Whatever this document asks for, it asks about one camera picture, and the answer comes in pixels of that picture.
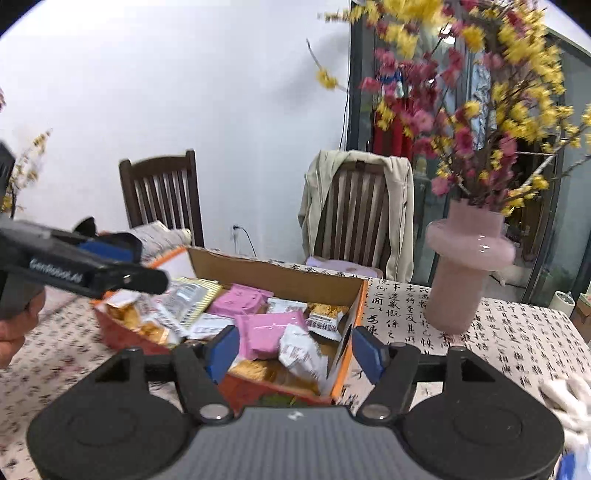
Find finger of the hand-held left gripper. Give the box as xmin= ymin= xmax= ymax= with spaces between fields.
xmin=76 ymin=232 xmax=143 ymax=267
xmin=85 ymin=265 xmax=170 ymax=298

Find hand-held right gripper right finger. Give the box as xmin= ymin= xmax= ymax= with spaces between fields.
xmin=351 ymin=325 xmax=502 ymax=423

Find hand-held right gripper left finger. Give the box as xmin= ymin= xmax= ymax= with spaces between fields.
xmin=95 ymin=325 xmax=241 ymax=423

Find pile of mixed snack packets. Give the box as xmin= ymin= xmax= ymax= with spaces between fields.
xmin=99 ymin=276 xmax=352 ymax=398

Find orange cardboard box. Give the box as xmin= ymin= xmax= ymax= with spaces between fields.
xmin=92 ymin=247 xmax=369 ymax=407

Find person's left hand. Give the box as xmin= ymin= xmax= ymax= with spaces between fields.
xmin=0 ymin=290 xmax=47 ymax=370

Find floral patterned cushion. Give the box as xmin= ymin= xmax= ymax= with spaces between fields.
xmin=131 ymin=220 xmax=192 ymax=259

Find dark wooden chair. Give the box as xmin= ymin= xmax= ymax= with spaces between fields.
xmin=314 ymin=161 xmax=393 ymax=273
xmin=119 ymin=149 xmax=205 ymax=247

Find dried flower bouquet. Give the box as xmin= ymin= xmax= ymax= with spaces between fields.
xmin=0 ymin=129 xmax=51 ymax=217

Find purple seat cushion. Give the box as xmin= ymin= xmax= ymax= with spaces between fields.
xmin=306 ymin=256 xmax=384 ymax=280

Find pink vase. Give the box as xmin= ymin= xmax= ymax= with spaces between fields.
xmin=425 ymin=198 xmax=516 ymax=334

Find chair with beige jacket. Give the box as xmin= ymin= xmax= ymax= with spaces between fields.
xmin=298 ymin=149 xmax=415 ymax=283

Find white fluffy cloth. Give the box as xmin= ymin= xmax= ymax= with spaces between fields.
xmin=538 ymin=374 xmax=591 ymax=453

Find red hanging clothes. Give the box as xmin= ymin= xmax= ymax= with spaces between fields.
xmin=372 ymin=88 xmax=416 ymax=160

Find dark framed glass door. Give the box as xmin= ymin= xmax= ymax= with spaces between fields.
xmin=348 ymin=0 xmax=591 ymax=315

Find blue packet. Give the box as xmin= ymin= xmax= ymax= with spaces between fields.
xmin=556 ymin=450 xmax=591 ymax=480

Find pink and yellow flower bouquet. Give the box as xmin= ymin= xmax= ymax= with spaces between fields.
xmin=307 ymin=0 xmax=591 ymax=217

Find black cable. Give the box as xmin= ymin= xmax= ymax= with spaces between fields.
xmin=238 ymin=226 xmax=259 ymax=257

